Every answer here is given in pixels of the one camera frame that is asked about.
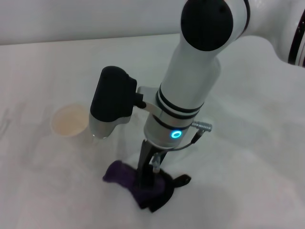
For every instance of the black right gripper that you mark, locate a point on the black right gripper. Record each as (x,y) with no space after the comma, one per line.
(147,155)

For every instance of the purple rag with black trim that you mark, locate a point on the purple rag with black trim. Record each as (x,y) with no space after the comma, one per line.
(124,176)

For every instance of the white paper cup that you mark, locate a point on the white paper cup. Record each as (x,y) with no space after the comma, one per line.
(69,120)

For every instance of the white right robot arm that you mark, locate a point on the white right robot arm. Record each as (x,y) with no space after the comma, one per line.
(202,59)

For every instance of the silver camera mount bracket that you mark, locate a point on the silver camera mount bracket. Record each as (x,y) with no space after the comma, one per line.
(150,100)

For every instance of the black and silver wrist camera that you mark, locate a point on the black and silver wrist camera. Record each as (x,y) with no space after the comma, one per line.
(112,95)

